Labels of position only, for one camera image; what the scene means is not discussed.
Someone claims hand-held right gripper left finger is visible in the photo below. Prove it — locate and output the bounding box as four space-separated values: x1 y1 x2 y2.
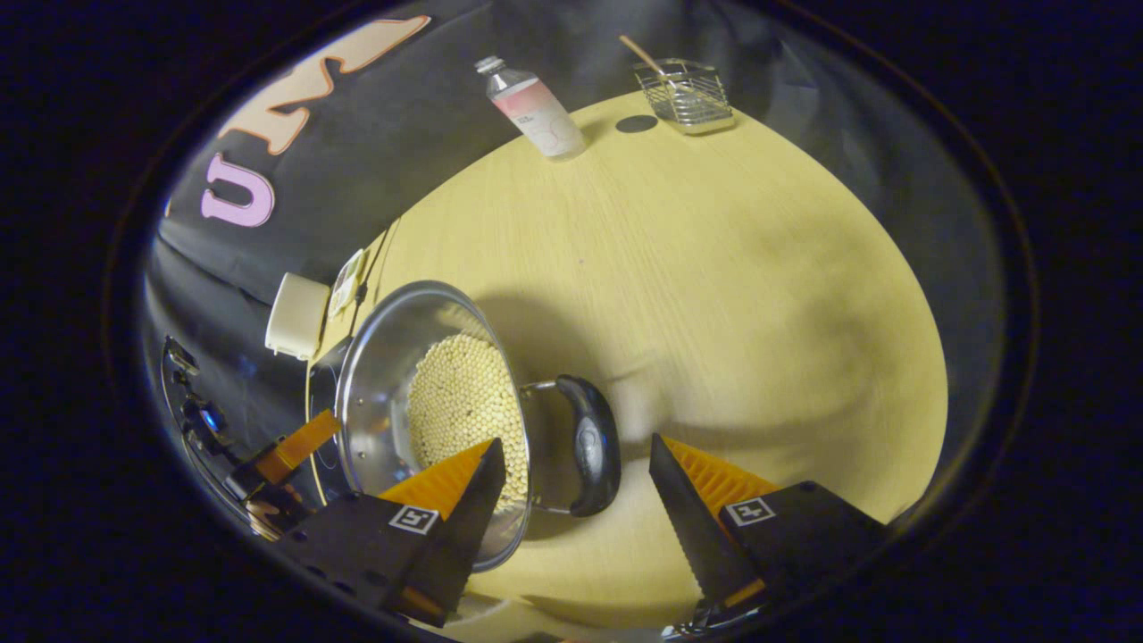
277 438 507 628

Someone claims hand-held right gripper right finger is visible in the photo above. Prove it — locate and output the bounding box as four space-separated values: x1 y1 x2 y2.
648 433 889 617

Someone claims black induction cooktop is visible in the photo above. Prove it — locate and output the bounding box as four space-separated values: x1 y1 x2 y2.
306 335 358 505

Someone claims steel pot with black handles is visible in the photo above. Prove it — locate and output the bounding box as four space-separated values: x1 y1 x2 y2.
335 280 623 572

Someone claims pile of soybeans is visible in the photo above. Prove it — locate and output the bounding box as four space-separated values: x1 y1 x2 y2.
406 333 530 514

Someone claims white plastic box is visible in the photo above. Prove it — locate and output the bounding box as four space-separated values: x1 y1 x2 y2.
265 271 331 361

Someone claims white divided tray of beans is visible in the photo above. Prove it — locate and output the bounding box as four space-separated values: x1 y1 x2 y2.
329 248 369 320

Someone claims clear bottle with pink label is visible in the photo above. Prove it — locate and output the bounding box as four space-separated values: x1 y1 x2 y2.
474 55 588 163

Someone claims wooden stick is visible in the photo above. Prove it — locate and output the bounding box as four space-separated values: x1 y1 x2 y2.
619 34 672 83

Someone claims black power cable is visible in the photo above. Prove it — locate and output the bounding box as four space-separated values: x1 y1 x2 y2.
355 228 396 306

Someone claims wire mesh basket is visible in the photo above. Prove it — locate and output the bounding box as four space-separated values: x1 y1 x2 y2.
634 58 738 136

